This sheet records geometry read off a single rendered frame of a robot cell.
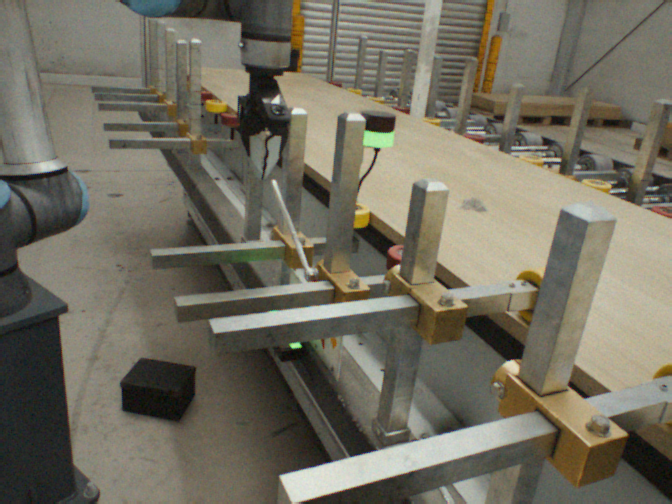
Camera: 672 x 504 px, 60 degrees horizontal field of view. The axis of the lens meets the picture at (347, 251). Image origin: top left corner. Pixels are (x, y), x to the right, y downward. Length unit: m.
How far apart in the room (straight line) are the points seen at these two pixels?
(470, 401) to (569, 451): 0.52
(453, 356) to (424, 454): 0.60
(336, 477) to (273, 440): 1.49
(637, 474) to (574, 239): 0.40
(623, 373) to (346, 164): 0.51
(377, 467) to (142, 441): 1.54
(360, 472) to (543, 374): 0.21
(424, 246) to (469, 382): 0.39
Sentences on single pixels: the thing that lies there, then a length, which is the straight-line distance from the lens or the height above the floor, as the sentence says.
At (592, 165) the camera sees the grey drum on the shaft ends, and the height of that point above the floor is 0.82.
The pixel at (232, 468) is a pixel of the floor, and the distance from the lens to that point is 1.89.
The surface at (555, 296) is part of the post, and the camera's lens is 0.58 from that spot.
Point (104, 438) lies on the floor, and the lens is 2.04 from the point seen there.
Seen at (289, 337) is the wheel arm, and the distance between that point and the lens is 0.69.
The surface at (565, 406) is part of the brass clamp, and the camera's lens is 0.62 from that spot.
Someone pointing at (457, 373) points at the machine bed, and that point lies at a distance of 1.12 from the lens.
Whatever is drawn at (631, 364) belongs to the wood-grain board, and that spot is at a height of 0.90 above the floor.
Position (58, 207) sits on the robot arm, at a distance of 1.53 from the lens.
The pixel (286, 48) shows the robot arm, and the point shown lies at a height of 1.22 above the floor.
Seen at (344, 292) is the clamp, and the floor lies 0.87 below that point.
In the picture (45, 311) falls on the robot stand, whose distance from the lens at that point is 1.49.
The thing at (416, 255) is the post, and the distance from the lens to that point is 0.77.
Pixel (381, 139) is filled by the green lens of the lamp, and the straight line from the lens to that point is 0.96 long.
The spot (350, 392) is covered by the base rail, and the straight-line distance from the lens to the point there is 1.02.
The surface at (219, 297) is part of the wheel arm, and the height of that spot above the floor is 0.86.
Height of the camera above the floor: 1.30
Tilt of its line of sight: 23 degrees down
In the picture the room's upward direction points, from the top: 6 degrees clockwise
